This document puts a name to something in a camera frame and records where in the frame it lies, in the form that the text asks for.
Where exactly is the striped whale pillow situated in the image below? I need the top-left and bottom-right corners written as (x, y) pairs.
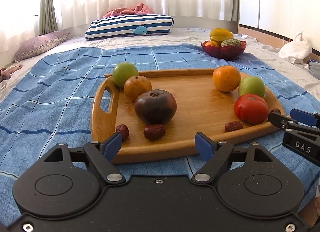
top-left (85, 14), bottom-right (174, 40)

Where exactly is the bright orange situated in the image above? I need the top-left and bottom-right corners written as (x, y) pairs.
top-left (212, 65), bottom-right (241, 92)

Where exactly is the brown clothes pile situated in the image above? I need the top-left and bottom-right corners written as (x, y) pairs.
top-left (0, 64), bottom-right (23, 82)

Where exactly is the yellow starfruit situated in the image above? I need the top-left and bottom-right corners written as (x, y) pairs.
top-left (209, 28), bottom-right (233, 45)

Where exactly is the red fruit bowl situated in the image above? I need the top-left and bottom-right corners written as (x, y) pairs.
top-left (201, 40), bottom-right (247, 60)

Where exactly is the orange in bowl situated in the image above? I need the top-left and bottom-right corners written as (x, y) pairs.
top-left (204, 40), bottom-right (220, 47)

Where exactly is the white bedsheet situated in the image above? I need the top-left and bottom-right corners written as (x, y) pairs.
top-left (1, 28), bottom-right (319, 100)

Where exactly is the dark purple tomato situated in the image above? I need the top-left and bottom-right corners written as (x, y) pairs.
top-left (133, 89), bottom-right (177, 125)

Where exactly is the white cloth bundle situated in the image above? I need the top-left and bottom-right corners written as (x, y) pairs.
top-left (278, 32), bottom-right (312, 64)

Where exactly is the purple floral pillow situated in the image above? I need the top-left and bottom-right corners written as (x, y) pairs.
top-left (12, 31), bottom-right (69, 63)

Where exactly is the pink crumpled blanket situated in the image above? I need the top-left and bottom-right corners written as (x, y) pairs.
top-left (103, 3), bottom-right (153, 19)

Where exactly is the large green apple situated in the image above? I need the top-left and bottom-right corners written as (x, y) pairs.
top-left (112, 62), bottom-right (139, 88)

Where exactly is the dull brownish orange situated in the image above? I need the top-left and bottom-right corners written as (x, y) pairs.
top-left (124, 75), bottom-right (152, 102)

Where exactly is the green custard apple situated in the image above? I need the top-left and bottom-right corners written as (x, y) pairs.
top-left (220, 38), bottom-right (242, 47)

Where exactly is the dried red date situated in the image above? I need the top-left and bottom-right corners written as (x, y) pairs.
top-left (144, 124), bottom-right (166, 140)
top-left (116, 124), bottom-right (130, 142)
top-left (225, 121), bottom-right (243, 132)

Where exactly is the wooden serving tray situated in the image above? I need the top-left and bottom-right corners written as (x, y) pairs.
top-left (91, 69), bottom-right (278, 164)

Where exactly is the blue plaid cloth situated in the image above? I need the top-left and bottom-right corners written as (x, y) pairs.
top-left (1, 45), bottom-right (319, 225)

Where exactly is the small green apple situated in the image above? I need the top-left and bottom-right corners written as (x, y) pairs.
top-left (238, 76), bottom-right (265, 98)

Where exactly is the red tomato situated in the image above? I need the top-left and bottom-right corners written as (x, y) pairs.
top-left (233, 94), bottom-right (269, 125)

